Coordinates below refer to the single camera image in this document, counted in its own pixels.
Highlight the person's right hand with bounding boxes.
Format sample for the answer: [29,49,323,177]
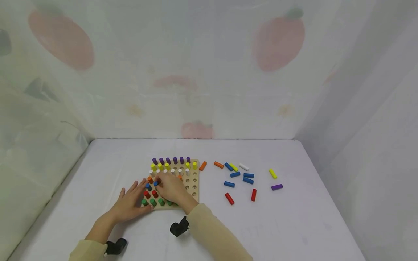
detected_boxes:
[154,173,199,215]

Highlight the person's left hand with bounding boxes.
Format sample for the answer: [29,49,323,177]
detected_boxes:
[109,179,155,223]

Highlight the wooden peg board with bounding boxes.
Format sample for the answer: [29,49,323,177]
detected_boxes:
[140,158,200,211]

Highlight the person's right forearm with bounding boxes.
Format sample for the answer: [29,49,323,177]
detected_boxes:
[186,203,254,261]

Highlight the person's left forearm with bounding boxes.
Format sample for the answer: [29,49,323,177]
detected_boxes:
[69,211,123,261]

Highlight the rows of upright coloured pegs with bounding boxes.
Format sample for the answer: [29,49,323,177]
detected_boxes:
[141,157,198,207]

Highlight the black wrist band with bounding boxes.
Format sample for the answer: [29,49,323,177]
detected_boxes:
[169,216,190,237]
[104,238,127,256]

